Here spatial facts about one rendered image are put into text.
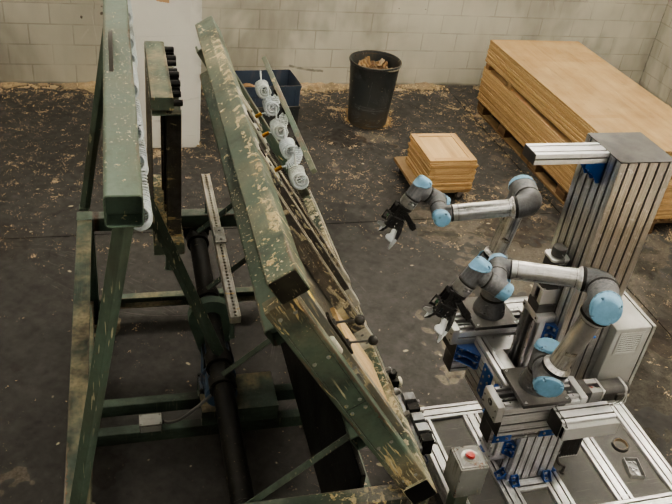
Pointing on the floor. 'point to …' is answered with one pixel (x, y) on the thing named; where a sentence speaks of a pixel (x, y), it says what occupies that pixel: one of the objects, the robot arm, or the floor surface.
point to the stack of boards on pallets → (566, 104)
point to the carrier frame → (231, 443)
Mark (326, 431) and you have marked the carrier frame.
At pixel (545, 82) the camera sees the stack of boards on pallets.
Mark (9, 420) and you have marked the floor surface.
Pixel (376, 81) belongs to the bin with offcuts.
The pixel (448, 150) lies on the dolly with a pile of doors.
